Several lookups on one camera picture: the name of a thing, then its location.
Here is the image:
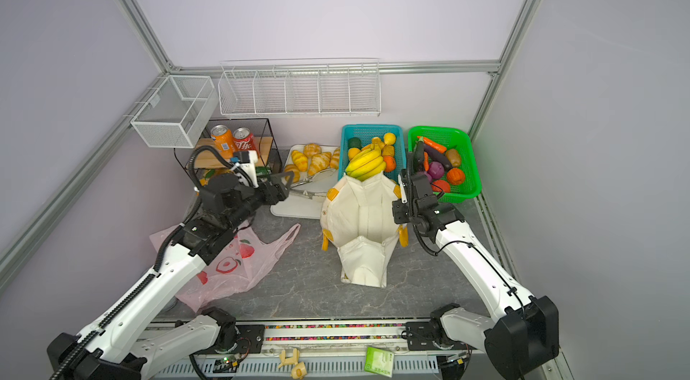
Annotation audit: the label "yellow lemon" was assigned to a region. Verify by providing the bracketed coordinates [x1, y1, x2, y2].
[383, 132, 397, 146]

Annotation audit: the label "green plastic basket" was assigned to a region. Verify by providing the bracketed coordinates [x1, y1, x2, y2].
[408, 126, 482, 204]

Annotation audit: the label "white bread tray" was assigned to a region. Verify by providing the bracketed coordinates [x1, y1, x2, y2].
[271, 168, 339, 220]

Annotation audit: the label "black wire shelf rack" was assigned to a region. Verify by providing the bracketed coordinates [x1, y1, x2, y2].
[174, 118, 284, 175]

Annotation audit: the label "metal tongs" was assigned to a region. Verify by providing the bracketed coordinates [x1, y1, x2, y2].
[289, 179, 332, 200]

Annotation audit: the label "brown potato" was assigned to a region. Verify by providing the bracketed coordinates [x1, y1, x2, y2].
[445, 148, 462, 168]

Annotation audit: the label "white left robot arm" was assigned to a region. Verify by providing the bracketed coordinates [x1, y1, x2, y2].
[47, 169, 294, 379]

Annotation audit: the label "orange soda can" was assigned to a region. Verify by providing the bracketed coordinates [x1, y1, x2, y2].
[210, 124, 235, 160]

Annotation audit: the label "orange carrot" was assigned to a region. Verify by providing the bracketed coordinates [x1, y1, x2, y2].
[418, 137, 447, 155]

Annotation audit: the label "long dark eggplant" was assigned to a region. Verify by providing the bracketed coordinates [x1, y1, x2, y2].
[423, 144, 453, 171]

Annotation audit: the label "round bread roll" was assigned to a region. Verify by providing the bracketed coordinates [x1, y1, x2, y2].
[303, 143, 322, 158]

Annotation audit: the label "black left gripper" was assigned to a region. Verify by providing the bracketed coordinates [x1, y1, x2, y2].
[227, 172, 296, 232]

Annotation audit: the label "red tomato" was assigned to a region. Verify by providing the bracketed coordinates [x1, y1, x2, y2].
[431, 180, 451, 193]

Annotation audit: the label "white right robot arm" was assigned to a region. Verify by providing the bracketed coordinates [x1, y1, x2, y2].
[393, 170, 560, 379]

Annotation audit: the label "teal plastic basket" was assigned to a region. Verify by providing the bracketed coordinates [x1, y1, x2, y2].
[338, 124, 407, 182]

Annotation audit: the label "striped croissant bread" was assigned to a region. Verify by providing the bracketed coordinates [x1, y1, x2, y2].
[307, 152, 332, 177]
[291, 150, 309, 173]

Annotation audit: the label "white wire wall basket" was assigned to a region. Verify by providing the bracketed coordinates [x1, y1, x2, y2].
[217, 58, 382, 118]

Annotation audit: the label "white canvas tote bag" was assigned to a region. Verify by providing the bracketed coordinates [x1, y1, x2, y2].
[320, 173, 409, 288]

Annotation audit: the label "small purple onion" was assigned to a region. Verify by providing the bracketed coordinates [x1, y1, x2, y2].
[427, 162, 446, 180]

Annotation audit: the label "yellow banana bunch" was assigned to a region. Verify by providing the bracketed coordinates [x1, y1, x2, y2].
[345, 148, 386, 182]

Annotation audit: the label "green card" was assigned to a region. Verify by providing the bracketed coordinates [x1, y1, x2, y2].
[364, 347, 395, 378]

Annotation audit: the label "orange tangerine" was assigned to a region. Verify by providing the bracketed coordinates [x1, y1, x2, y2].
[384, 155, 397, 173]

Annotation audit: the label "red cola can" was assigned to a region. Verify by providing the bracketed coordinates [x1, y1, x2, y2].
[233, 127, 259, 153]

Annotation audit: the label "pink plastic grocery bag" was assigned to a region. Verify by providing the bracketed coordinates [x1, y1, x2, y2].
[146, 222, 301, 313]

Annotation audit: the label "dark green cucumber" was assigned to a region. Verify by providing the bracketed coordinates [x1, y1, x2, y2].
[413, 138, 425, 173]

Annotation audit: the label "white mesh box basket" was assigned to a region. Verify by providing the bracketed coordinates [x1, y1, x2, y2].
[130, 75, 219, 149]

